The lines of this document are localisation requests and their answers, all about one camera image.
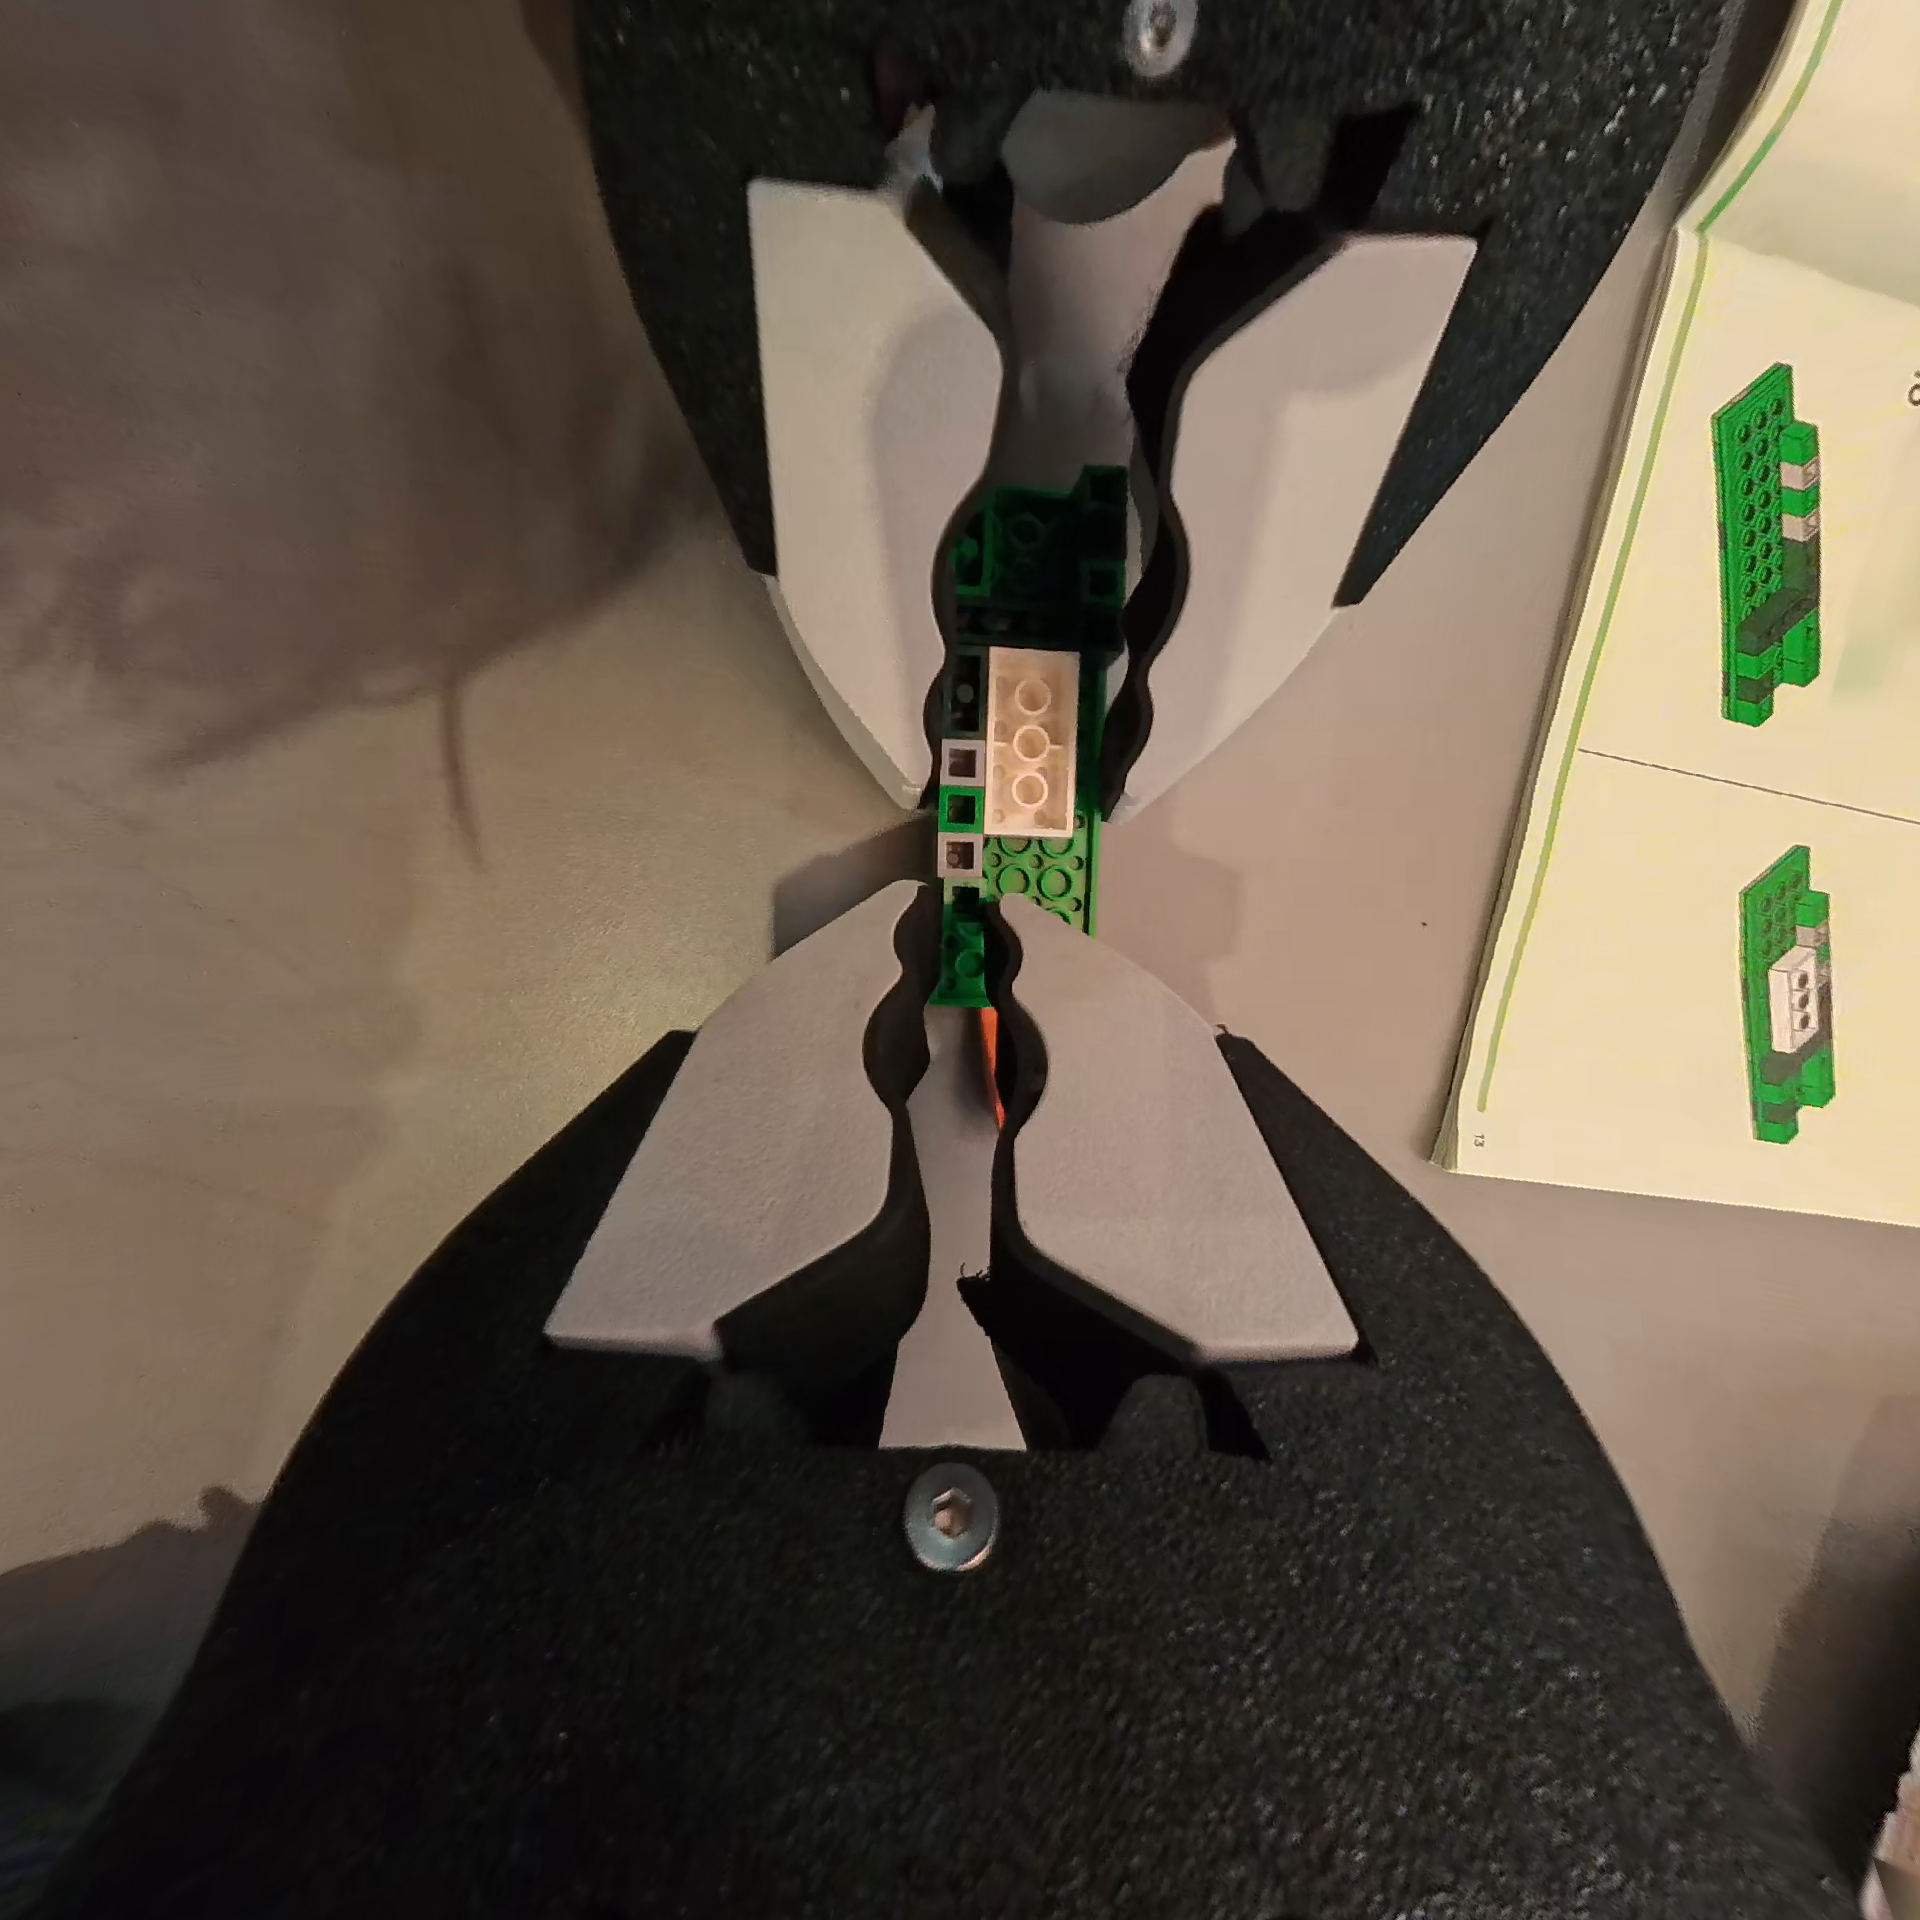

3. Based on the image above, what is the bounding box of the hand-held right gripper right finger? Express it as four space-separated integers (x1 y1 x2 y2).
959 897 1359 1448

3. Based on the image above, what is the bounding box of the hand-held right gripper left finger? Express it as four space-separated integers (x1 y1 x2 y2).
547 881 936 1444

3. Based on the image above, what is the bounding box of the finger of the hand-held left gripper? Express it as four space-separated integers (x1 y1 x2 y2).
1108 210 1479 821
744 119 1009 812

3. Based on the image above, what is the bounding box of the green brick wall panel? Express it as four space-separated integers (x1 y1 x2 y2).
926 464 1129 1009

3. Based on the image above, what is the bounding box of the building instruction booklet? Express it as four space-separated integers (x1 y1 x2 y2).
1433 0 1920 1223

